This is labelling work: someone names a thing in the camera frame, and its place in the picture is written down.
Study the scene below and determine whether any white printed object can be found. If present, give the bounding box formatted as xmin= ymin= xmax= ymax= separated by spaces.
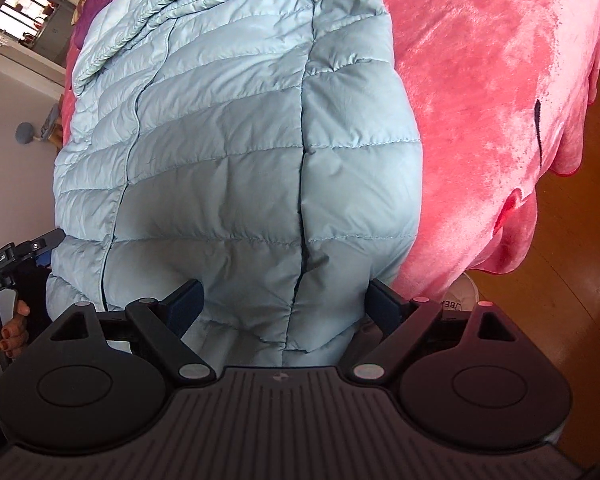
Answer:
xmin=441 ymin=272 xmax=482 ymax=317

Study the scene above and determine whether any pink plush blanket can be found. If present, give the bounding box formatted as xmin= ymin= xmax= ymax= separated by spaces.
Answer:
xmin=60 ymin=0 xmax=600 ymax=275

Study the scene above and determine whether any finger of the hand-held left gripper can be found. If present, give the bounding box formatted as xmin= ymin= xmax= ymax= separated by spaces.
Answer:
xmin=14 ymin=228 xmax=67 ymax=268

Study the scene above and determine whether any light blue puffer jacket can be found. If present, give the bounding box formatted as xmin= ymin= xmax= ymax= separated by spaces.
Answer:
xmin=45 ymin=0 xmax=423 ymax=368

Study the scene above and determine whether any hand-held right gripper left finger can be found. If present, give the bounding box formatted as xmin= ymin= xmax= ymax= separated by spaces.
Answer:
xmin=46 ymin=278 xmax=217 ymax=389

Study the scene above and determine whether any open doorway with window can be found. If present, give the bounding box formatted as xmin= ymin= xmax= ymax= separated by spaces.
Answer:
xmin=0 ymin=0 xmax=78 ymax=68

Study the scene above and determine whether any person's left hand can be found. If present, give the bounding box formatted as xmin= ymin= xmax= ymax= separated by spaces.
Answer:
xmin=0 ymin=300 xmax=32 ymax=367

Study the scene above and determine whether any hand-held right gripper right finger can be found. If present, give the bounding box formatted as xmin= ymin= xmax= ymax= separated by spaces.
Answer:
xmin=346 ymin=278 xmax=525 ymax=387

